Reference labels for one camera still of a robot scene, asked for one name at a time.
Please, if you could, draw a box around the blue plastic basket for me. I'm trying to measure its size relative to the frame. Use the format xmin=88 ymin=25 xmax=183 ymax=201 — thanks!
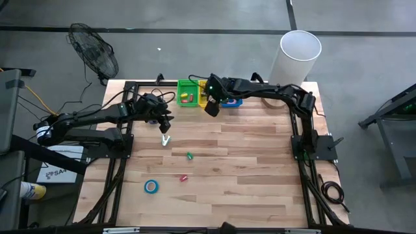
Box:
xmin=220 ymin=97 xmax=244 ymax=108

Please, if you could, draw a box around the white shade table lamp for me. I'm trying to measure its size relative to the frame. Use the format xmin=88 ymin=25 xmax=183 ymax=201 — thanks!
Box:
xmin=261 ymin=30 xmax=322 ymax=110

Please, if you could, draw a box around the black floor fan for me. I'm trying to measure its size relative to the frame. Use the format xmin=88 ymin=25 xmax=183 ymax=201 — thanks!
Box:
xmin=67 ymin=22 xmax=120 ymax=86

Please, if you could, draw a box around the coiled black cable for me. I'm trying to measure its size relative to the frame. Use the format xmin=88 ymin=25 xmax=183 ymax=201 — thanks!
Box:
xmin=320 ymin=174 xmax=351 ymax=214

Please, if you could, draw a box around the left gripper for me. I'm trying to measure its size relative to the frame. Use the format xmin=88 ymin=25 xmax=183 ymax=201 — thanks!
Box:
xmin=135 ymin=93 xmax=176 ymax=134

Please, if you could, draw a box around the black diagonal beam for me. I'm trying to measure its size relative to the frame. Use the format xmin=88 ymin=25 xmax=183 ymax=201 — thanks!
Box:
xmin=11 ymin=135 xmax=88 ymax=176

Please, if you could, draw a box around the green plastic basket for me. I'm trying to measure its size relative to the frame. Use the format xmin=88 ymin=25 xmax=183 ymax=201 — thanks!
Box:
xmin=176 ymin=79 xmax=200 ymax=107

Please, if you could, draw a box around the yellow plastic basket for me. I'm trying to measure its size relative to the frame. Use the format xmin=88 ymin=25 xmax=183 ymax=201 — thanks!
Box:
xmin=198 ymin=79 xmax=211 ymax=108

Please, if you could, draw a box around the silver table edge bracket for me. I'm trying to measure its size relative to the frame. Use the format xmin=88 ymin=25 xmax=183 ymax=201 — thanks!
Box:
xmin=102 ymin=227 xmax=140 ymax=234
xmin=284 ymin=228 xmax=322 ymax=234

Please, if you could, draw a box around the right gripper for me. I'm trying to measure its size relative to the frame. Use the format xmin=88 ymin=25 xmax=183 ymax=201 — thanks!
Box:
xmin=203 ymin=73 xmax=235 ymax=118

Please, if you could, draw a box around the grey side desk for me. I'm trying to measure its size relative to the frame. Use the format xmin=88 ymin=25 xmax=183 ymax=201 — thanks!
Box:
xmin=0 ymin=67 xmax=36 ymax=230

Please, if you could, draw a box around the blue tape roll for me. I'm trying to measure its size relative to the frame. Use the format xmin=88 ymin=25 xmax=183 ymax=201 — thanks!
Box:
xmin=144 ymin=179 xmax=160 ymax=195

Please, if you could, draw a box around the white paper sign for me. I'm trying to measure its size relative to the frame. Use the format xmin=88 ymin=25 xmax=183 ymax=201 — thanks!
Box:
xmin=36 ymin=145 xmax=85 ymax=185

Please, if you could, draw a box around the yellow power cable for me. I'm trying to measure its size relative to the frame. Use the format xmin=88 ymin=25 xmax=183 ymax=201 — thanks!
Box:
xmin=0 ymin=67 xmax=61 ymax=118

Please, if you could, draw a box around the black aluminium table frame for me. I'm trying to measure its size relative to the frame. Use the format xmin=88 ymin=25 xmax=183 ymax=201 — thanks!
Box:
xmin=73 ymin=73 xmax=350 ymax=228

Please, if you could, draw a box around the black side table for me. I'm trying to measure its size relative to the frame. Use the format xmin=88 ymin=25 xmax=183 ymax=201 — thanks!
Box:
xmin=357 ymin=83 xmax=416 ymax=189

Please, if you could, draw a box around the white yellow spray can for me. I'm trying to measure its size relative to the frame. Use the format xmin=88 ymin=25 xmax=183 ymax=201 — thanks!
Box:
xmin=19 ymin=181 xmax=47 ymax=200

